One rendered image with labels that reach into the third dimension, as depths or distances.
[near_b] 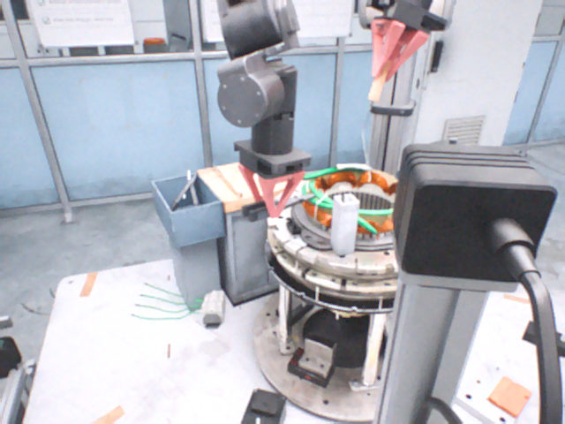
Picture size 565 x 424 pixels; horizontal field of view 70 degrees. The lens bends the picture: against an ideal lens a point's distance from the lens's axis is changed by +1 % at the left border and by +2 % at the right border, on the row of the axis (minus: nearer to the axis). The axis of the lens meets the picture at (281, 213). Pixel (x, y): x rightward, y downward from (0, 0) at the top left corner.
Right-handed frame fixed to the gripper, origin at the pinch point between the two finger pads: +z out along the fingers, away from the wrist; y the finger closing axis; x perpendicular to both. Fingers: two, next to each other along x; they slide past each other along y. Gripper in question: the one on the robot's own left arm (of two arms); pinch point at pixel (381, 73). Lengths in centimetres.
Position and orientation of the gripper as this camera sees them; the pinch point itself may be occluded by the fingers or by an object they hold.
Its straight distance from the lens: 65.5
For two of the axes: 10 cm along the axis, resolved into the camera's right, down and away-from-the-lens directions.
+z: -3.2, 8.9, 3.2
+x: -2.3, -4.0, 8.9
